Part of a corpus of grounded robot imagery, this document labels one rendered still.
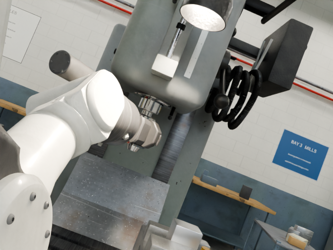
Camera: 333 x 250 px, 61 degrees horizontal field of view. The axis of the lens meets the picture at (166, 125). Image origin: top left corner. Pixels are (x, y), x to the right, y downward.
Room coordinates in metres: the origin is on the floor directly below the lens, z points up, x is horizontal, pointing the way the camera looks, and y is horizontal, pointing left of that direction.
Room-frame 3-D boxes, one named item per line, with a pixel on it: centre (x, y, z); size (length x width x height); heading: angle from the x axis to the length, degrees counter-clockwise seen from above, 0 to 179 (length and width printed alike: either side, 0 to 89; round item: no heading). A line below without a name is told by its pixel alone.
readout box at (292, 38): (0.93, -0.27, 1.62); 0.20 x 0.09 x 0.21; 3
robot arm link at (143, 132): (0.53, 0.08, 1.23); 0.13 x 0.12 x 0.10; 71
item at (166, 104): (0.61, 0.05, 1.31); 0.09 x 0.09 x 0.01
